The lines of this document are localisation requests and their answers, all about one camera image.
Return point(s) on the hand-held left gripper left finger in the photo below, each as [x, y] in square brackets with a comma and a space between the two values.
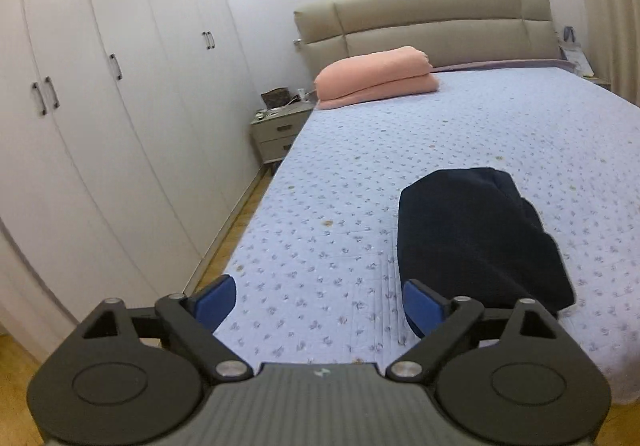
[217, 300]

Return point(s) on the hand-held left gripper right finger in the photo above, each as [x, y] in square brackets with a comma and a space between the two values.
[420, 310]

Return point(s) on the navy jacket with white stripes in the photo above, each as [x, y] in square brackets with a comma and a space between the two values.
[465, 236]

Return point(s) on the bed with floral sheet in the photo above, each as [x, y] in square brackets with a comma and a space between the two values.
[350, 176]

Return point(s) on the beige nightstand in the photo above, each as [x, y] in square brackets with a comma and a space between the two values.
[277, 133]

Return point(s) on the white wardrobe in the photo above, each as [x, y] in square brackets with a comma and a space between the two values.
[125, 126]

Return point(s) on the brown patterned bag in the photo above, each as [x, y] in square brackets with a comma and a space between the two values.
[276, 97]

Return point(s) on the pink pillow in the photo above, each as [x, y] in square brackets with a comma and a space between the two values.
[375, 68]
[400, 88]

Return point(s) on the mauve under sheet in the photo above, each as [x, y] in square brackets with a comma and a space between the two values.
[500, 65]

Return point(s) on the beige padded headboard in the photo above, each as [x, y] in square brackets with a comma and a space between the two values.
[450, 21]

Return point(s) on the white tote bag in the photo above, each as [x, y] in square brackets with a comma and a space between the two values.
[577, 56]

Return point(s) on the beige curtain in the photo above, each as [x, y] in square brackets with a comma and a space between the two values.
[607, 1]

